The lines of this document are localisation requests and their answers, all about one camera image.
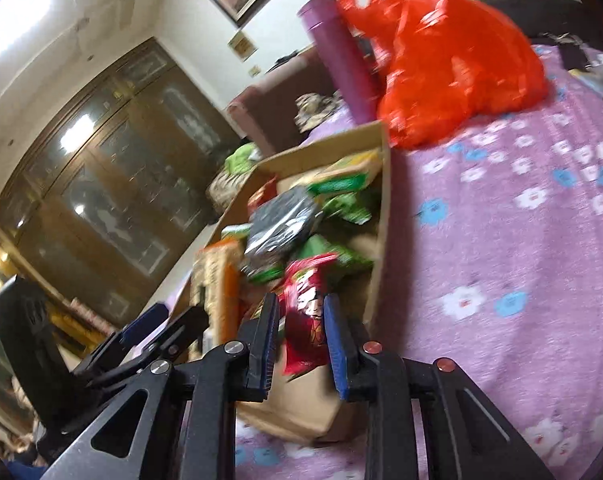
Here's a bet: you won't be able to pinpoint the clear cracker packet green ends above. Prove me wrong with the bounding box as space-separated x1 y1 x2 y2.
306 152 385 195

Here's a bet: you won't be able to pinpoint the light green cloth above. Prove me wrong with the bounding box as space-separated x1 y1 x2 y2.
224 142 262 176

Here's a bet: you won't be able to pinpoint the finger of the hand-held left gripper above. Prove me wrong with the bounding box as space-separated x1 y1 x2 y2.
146 305 210 358
116 302 170 348

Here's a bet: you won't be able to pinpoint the brown sofa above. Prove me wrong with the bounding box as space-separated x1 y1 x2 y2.
226 47 347 158

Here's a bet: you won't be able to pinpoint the red plastic bag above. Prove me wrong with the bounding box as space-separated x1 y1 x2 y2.
336 0 551 151

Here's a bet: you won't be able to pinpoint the orange snack packet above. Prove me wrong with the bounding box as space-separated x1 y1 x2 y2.
194 240 242 346

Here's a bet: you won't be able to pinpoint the patterned cushion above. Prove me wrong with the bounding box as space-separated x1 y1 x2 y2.
206 167 255 211

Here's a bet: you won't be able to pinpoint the purple cylinder bottle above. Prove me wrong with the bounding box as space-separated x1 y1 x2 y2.
296 0 381 126

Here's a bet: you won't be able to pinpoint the printed booklet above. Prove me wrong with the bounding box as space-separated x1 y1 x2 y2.
569 52 603 103

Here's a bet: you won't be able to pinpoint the patterned cloth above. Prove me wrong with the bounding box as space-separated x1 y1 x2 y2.
294 91 345 133

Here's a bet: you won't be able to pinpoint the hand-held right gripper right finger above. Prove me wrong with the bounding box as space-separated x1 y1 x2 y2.
321 292 555 480

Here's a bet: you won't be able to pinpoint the small yellow wall sign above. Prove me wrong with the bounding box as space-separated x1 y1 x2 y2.
228 30 258 62

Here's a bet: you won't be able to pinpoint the bright red printed snack packet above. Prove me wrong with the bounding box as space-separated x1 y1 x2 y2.
276 252 339 378

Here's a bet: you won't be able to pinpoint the cardboard box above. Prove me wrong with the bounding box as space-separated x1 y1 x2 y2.
169 120 393 445

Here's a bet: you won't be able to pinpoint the wooden glass door cabinet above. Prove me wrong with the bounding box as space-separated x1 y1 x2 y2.
0 37 245 333

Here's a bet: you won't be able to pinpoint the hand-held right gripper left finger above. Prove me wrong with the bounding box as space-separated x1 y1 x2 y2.
42 292 282 480

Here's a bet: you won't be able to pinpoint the grey silver snack bag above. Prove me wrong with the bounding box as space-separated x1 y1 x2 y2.
242 186 325 271

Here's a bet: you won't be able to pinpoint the black cushion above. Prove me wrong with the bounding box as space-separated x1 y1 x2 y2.
446 0 603 56

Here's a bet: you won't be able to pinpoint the green snack packet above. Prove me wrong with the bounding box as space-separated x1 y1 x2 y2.
242 260 287 283
294 234 375 281
321 191 375 226

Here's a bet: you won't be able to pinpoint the purple floral blanket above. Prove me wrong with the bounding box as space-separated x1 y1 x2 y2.
232 42 603 480

